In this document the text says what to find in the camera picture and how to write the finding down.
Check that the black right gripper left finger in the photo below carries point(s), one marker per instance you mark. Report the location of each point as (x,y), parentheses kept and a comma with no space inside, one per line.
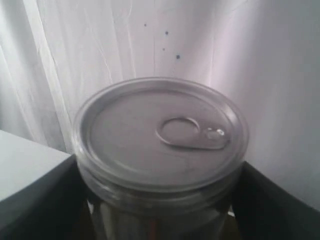
(52,208)

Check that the dark can with clear lid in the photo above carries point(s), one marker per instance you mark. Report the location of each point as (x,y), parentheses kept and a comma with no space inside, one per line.
(160,158)

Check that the white backdrop curtain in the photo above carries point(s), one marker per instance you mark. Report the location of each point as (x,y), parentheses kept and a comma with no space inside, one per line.
(262,54)

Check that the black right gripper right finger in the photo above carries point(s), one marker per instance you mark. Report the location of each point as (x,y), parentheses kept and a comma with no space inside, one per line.
(264,211)

